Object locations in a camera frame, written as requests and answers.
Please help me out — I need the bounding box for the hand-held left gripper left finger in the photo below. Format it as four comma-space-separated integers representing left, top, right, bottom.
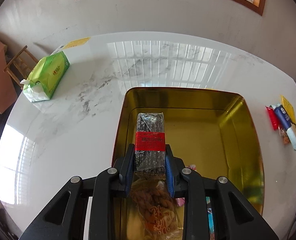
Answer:
19, 143, 136, 240

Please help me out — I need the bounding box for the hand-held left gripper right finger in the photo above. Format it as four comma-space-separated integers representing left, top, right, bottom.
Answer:
165, 144, 280, 240

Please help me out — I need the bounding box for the black sesame block red label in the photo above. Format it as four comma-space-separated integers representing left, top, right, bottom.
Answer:
134, 112, 167, 179

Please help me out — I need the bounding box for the clear fried twist snack packet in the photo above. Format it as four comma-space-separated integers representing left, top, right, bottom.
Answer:
130, 176, 184, 240

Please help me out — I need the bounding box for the blue candy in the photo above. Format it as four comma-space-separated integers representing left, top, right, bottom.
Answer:
205, 197, 215, 232

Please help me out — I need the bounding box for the maroon gold-lined tin box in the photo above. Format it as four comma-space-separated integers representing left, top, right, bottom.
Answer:
111, 87, 265, 240

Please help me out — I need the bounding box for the red snack packet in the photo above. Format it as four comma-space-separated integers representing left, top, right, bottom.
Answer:
265, 106, 280, 131

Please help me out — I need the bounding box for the navy cracker packet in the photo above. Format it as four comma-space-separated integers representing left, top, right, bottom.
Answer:
271, 103, 296, 151

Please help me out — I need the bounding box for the green tissue pack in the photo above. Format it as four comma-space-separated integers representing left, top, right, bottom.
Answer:
20, 51, 71, 103

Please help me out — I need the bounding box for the yellow snack packet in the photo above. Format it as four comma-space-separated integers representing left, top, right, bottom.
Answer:
280, 95, 296, 126

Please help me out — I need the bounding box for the yellow table sticker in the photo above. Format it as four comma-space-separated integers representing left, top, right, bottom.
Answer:
63, 37, 91, 50

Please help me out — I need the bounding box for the wooden chair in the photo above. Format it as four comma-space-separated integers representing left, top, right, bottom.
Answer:
3, 45, 40, 90

